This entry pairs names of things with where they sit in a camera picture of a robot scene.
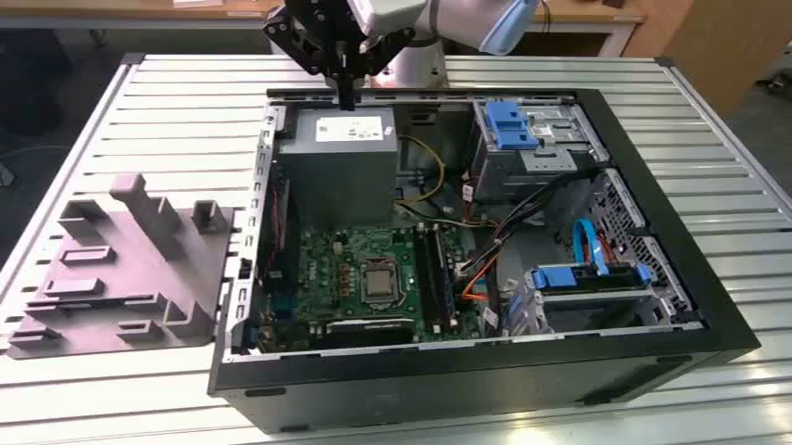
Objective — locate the CPU socket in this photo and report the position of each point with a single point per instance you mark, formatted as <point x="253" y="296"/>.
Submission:
<point x="377" y="264"/>

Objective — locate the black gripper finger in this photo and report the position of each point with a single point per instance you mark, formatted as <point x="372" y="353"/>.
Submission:
<point x="387" y="51"/>
<point x="292" y="46"/>

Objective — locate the black RAM slot white clips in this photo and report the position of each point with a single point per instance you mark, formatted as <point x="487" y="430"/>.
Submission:
<point x="433" y="278"/>
<point x="440" y="228"/>

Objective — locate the grey parts rack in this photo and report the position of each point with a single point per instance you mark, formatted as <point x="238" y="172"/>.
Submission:
<point x="156" y="287"/>

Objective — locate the grey power supply unit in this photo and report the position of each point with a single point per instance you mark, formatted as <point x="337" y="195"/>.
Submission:
<point x="341" y="185"/>

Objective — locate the black graphics card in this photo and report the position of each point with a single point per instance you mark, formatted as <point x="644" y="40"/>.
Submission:
<point x="372" y="326"/>

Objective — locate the black PC case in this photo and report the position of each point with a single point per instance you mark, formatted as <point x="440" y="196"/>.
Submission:
<point x="433" y="385"/>

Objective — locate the wooden desk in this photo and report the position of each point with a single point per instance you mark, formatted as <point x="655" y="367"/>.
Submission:
<point x="576" y="14"/>

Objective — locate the blue plastic drive latch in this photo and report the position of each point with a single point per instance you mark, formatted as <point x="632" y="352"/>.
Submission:
<point x="511" y="125"/>

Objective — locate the wooden cabinet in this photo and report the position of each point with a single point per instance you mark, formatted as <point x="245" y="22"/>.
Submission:
<point x="712" y="46"/>

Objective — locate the green motherboard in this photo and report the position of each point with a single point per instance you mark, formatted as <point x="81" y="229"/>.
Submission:
<point x="322" y="259"/>

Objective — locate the silver CPU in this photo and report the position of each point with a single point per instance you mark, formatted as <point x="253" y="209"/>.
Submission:
<point x="380" y="283"/>

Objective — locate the black case fan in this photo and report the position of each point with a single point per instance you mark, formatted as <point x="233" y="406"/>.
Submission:
<point x="284" y="218"/>

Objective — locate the metal drive cage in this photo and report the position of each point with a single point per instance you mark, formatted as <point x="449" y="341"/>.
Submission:
<point x="544" y="162"/>

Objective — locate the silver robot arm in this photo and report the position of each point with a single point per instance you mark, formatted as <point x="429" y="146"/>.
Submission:
<point x="421" y="65"/>

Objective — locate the metal disk bay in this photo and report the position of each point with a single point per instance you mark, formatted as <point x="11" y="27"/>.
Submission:
<point x="588" y="301"/>

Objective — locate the hard disk in blue carrier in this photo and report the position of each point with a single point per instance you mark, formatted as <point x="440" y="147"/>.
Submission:
<point x="558" y="278"/>

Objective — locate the white board power connector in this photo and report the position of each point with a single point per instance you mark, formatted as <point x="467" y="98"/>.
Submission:
<point x="463" y="270"/>

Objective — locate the blue rear port block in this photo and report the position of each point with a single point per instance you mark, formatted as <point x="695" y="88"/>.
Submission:
<point x="282" y="309"/>

